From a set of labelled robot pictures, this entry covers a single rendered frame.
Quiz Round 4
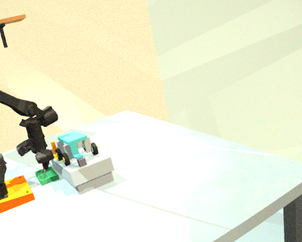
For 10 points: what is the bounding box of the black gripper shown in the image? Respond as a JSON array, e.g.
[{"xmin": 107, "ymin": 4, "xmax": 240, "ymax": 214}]
[{"xmin": 28, "ymin": 132, "xmax": 54, "ymax": 170}]

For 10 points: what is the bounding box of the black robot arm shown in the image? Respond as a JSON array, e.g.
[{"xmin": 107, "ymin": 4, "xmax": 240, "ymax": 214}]
[{"xmin": 0, "ymin": 90, "xmax": 59, "ymax": 200}]

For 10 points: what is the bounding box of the yellow block with orange handle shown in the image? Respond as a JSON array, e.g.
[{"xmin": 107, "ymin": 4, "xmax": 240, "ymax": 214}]
[{"xmin": 51, "ymin": 141, "xmax": 58, "ymax": 160}]

